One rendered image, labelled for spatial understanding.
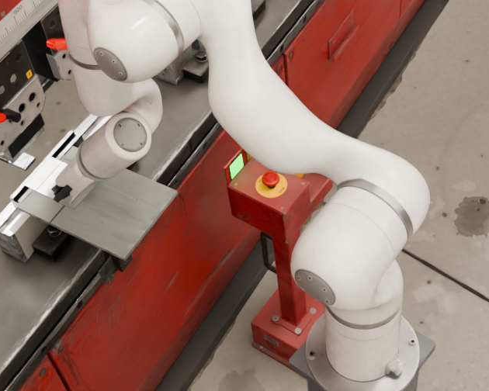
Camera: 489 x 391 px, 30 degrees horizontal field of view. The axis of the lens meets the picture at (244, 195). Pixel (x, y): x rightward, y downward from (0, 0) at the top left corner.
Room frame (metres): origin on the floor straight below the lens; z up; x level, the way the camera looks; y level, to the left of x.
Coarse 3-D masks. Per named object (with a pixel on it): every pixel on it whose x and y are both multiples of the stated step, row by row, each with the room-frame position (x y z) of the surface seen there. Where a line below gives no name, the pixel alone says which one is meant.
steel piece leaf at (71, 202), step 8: (56, 168) 1.23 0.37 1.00; (56, 176) 1.21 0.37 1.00; (48, 184) 1.19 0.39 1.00; (56, 184) 1.19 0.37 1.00; (96, 184) 1.17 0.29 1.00; (40, 192) 1.17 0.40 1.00; (48, 192) 1.17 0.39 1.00; (80, 192) 1.14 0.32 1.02; (88, 192) 1.15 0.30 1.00; (64, 200) 1.14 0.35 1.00; (72, 200) 1.14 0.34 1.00; (80, 200) 1.13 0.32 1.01; (72, 208) 1.12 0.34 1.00
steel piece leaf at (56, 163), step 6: (48, 162) 1.25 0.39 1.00; (54, 162) 1.24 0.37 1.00; (60, 162) 1.24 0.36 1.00; (42, 168) 1.23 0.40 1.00; (48, 168) 1.23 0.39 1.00; (54, 168) 1.23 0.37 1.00; (36, 174) 1.22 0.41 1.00; (42, 174) 1.22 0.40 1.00; (48, 174) 1.22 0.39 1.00; (30, 180) 1.21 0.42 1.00; (36, 180) 1.20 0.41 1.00; (42, 180) 1.20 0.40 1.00; (30, 186) 1.19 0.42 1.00; (36, 186) 1.19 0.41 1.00
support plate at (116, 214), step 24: (96, 192) 1.15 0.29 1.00; (120, 192) 1.14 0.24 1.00; (144, 192) 1.13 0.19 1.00; (168, 192) 1.12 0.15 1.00; (48, 216) 1.11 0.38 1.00; (72, 216) 1.10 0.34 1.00; (96, 216) 1.09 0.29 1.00; (120, 216) 1.08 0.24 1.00; (144, 216) 1.07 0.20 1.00; (96, 240) 1.03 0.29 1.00; (120, 240) 1.02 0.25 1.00
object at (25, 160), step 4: (0, 152) 1.29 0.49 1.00; (0, 156) 1.28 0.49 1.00; (4, 156) 1.28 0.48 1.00; (20, 156) 1.27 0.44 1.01; (24, 156) 1.27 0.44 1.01; (28, 156) 1.27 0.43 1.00; (32, 156) 1.27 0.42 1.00; (4, 160) 1.27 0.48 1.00; (8, 160) 1.27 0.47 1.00; (16, 160) 1.26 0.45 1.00; (20, 160) 1.26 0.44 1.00; (24, 160) 1.26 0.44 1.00; (28, 160) 1.26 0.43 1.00; (32, 160) 1.26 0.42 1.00; (12, 164) 1.26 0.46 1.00; (16, 164) 1.25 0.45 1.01; (20, 164) 1.25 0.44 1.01; (24, 164) 1.25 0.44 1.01; (28, 164) 1.25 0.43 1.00; (20, 168) 1.24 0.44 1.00; (24, 168) 1.24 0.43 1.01
